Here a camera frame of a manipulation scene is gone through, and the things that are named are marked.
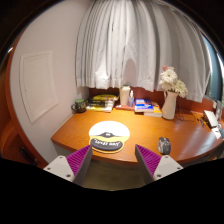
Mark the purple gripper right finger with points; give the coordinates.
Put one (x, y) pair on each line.
(154, 166)

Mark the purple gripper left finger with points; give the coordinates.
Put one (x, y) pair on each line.
(73, 167)

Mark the grey computer mouse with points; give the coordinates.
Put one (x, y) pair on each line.
(164, 146)

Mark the round penguin mouse pad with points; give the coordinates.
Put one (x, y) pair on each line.
(108, 136)

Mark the yellow book underneath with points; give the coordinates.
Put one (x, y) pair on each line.
(157, 111)

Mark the white ceramic vase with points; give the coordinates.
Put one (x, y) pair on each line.
(169, 106)

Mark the dark green mug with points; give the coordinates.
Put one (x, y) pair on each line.
(79, 106)

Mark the blue book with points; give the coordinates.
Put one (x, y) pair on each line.
(143, 105)

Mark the red flat book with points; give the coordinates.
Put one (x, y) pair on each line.
(124, 107)

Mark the stack of dark books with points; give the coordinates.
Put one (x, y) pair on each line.
(101, 102)

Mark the small clear bottle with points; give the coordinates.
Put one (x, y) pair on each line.
(131, 99)

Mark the white power adapter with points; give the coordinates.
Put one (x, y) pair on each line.
(211, 118)

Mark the white cylindrical container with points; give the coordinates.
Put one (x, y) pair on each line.
(124, 95)

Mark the white artificial flowers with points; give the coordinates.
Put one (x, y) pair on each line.
(170, 82)

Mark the white curtain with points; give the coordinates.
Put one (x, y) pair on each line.
(128, 42)

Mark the white wall panel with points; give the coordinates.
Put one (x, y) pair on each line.
(37, 84)

